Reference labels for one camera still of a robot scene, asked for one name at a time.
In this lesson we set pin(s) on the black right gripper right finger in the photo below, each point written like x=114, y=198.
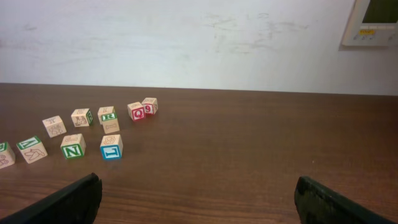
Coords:
x=317, y=204

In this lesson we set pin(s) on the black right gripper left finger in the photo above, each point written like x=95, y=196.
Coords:
x=76, y=203

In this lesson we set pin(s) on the wooden block green N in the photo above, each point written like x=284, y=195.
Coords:
x=73, y=146

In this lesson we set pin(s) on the wooden block blue L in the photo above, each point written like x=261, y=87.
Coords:
x=111, y=147

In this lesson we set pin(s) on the wooden block green V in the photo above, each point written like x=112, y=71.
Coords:
x=32, y=149

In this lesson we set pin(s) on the wooden block green R edge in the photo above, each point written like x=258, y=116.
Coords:
x=7, y=155

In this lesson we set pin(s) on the wooden block blue side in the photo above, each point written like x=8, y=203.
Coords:
x=54, y=126

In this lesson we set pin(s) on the wooden block green side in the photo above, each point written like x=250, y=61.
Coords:
x=82, y=117

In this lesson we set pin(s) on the wooden block red Q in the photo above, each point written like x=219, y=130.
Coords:
x=136, y=111

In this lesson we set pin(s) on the wooden block red 9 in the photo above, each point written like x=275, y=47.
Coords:
x=150, y=105

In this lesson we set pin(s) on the beige wall control panel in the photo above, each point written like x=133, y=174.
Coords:
x=372, y=23

